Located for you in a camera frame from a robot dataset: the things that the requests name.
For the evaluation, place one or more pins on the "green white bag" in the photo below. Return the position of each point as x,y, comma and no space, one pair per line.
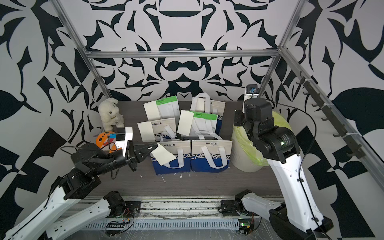
203,127
169,108

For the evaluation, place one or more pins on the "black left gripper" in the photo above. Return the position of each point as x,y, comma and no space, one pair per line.
138,151

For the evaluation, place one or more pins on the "white round trash bin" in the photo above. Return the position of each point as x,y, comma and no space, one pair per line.
243,156

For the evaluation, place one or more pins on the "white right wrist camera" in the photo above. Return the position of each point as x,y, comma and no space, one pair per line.
251,91

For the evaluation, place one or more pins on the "green white back left bag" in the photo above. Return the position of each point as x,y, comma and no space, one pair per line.
169,108

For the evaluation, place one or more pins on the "green plastic bin liner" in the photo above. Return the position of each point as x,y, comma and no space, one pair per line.
249,144

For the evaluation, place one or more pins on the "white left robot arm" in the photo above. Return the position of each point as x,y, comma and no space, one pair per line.
90,162

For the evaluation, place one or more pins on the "orange plush monster toy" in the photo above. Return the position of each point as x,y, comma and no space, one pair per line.
106,141

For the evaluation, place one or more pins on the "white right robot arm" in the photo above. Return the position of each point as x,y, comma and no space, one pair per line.
298,217

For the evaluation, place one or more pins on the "white plush rabbit toy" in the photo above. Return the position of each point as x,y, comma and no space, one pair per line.
110,114

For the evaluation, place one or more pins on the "blue white front right bag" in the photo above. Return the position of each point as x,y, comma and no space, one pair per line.
210,156

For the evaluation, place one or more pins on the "black wall hook rail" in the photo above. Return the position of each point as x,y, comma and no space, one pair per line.
333,115

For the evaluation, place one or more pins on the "blue white front left bag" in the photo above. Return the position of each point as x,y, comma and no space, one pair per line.
166,135

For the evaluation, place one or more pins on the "aluminium frame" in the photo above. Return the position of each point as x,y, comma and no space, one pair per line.
371,161

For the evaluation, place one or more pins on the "white blue back right bag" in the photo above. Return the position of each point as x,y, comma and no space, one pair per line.
204,104

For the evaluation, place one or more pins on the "green white middle bag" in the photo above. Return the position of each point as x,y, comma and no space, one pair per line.
203,127

